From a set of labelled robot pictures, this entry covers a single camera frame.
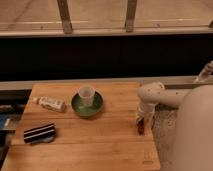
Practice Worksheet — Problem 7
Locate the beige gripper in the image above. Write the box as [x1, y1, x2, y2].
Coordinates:
[136, 102, 155, 130]

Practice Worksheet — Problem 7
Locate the metal window frame post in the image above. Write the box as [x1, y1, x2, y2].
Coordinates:
[125, 0, 137, 32]
[57, 0, 73, 34]

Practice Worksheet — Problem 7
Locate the white ceramic cup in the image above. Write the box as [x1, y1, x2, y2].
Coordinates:
[78, 86, 95, 107]

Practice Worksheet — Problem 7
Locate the metal window frame post left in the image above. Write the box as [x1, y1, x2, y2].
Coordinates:
[57, 0, 73, 34]

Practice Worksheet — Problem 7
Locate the metal window frame post right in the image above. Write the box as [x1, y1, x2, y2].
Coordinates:
[125, 0, 137, 32]

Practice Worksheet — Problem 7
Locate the wooden cutting board table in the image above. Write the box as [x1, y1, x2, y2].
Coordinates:
[1, 82, 160, 171]

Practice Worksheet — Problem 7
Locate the black white striped sponge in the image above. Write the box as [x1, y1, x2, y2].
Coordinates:
[23, 123, 56, 144]

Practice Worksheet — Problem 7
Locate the white plastic bottle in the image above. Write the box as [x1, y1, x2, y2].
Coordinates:
[33, 96, 66, 112]

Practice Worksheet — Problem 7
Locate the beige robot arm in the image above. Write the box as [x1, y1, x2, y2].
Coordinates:
[137, 82, 213, 171]

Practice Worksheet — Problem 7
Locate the green ceramic bowl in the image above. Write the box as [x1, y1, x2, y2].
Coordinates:
[71, 92, 104, 118]

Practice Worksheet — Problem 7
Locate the grey corrugated hose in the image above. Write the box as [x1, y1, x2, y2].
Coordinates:
[194, 60, 213, 83]

